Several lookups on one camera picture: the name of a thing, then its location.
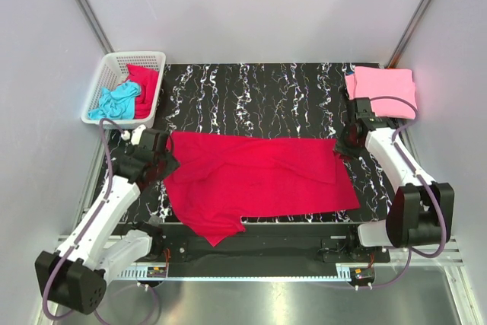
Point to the folded pink t shirt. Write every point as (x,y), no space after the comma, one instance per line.
(373,83)

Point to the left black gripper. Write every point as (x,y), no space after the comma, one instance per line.
(172,166)

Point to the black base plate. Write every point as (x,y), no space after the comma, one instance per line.
(268,251)

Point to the white plastic basket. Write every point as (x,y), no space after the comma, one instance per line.
(113,70)

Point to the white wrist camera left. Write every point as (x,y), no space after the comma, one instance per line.
(134,136)

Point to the red t shirt in basket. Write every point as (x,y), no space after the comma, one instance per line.
(147,79)

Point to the cyan t shirt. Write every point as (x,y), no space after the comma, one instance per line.
(117,104)

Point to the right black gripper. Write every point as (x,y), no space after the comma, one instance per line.
(346,128)

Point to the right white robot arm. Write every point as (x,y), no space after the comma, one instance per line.
(421,213)

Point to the red t shirt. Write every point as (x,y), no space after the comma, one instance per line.
(223,178)
(147,79)

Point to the aluminium rail frame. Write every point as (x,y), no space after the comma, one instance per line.
(408,289)

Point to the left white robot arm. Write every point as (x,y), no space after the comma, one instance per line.
(76,275)

